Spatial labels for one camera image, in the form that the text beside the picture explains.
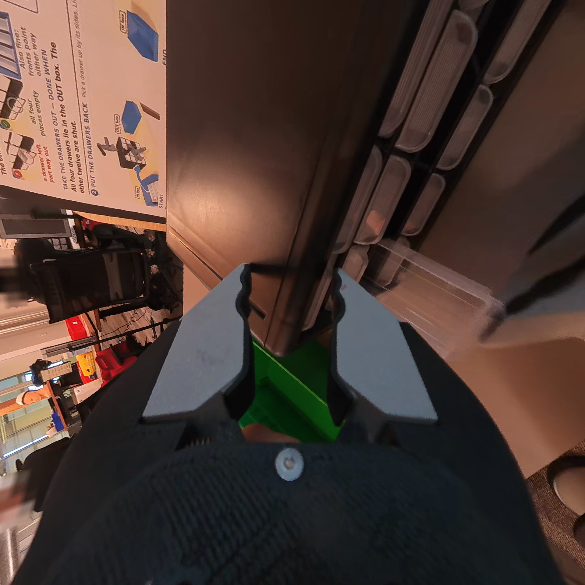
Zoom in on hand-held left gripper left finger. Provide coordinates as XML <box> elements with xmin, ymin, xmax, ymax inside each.
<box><xmin>142</xmin><ymin>263</ymin><xmax>257</xmax><ymax>426</ymax></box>

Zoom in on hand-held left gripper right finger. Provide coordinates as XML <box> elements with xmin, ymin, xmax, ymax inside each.
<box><xmin>326</xmin><ymin>268</ymin><xmax>439</xmax><ymax>435</ymax></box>

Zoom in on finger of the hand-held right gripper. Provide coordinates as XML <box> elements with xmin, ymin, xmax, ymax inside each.
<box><xmin>477</xmin><ymin>196</ymin><xmax>585</xmax><ymax>341</ymax></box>

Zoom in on clear plastic drawer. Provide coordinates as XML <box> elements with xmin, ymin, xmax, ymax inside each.
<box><xmin>366</xmin><ymin>240</ymin><xmax>504</xmax><ymax>353</ymax></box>

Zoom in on rows of clear drawers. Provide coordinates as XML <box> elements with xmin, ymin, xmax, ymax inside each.
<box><xmin>304</xmin><ymin>0</ymin><xmax>554</xmax><ymax>334</ymax></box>

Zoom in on black drawer cabinet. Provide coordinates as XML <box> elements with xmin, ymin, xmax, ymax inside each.
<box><xmin>165</xmin><ymin>0</ymin><xmax>567</xmax><ymax>357</ymax></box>

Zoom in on red container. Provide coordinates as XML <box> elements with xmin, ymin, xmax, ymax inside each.
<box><xmin>95</xmin><ymin>342</ymin><xmax>139</xmax><ymax>385</ymax></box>

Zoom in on green plastic bin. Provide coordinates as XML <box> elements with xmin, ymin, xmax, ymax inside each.
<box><xmin>240</xmin><ymin>340</ymin><xmax>346</xmax><ymax>444</ymax></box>

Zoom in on yellow box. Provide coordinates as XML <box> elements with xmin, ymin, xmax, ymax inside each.
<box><xmin>74</xmin><ymin>351</ymin><xmax>100</xmax><ymax>381</ymax></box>

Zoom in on red crate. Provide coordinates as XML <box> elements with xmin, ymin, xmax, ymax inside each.
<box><xmin>64</xmin><ymin>315</ymin><xmax>100</xmax><ymax>342</ymax></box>

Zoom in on black office chair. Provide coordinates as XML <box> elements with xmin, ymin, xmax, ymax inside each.
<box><xmin>29</xmin><ymin>248</ymin><xmax>154</xmax><ymax>326</ymax></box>

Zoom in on printed instruction poster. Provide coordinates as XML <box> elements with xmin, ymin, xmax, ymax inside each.
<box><xmin>0</xmin><ymin>0</ymin><xmax>168</xmax><ymax>225</ymax></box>

